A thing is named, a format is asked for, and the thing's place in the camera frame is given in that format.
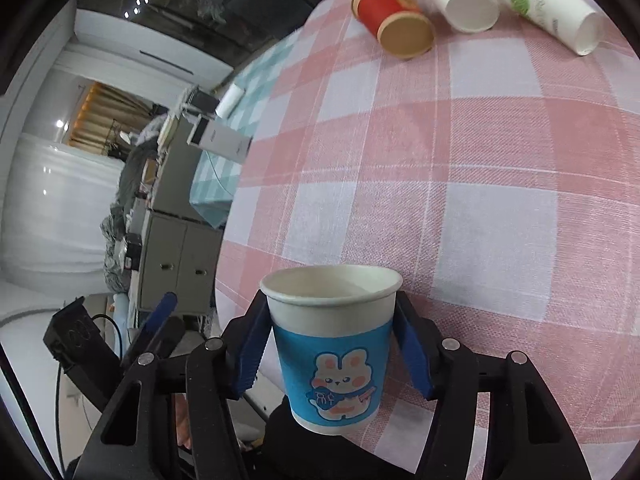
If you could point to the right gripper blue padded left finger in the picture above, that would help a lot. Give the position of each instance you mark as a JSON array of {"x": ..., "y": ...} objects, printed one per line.
[{"x": 135, "y": 437}]

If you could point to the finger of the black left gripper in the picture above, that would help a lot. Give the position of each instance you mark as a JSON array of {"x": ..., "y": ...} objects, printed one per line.
[{"x": 159, "y": 334}]

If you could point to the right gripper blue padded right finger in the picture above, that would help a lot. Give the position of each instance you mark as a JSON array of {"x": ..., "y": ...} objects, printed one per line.
[{"x": 528, "y": 435}]

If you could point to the blue bunny paper cup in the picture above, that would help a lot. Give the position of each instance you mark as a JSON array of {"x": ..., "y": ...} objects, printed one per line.
[{"x": 332, "y": 326}]

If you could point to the red lying paper cup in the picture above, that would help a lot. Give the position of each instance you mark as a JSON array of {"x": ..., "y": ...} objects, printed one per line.
[{"x": 399, "y": 26}]

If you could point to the green white lying cup right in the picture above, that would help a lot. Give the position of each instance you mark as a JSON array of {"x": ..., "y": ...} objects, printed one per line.
[{"x": 575, "y": 23}]

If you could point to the person's left hand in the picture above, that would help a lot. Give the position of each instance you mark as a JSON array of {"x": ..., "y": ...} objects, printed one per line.
[{"x": 182, "y": 422}]

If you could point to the grey low cabinet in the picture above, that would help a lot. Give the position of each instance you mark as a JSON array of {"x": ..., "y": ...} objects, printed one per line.
[{"x": 179, "y": 250}]

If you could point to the teal checkered tablecloth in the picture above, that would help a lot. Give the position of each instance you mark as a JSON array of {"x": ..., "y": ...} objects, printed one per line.
[{"x": 216, "y": 178}]

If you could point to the white power bank box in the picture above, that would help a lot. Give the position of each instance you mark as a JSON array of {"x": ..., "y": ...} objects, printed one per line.
[{"x": 216, "y": 138}]

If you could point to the pink checkered tablecloth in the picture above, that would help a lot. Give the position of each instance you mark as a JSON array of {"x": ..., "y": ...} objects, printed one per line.
[{"x": 498, "y": 174}]

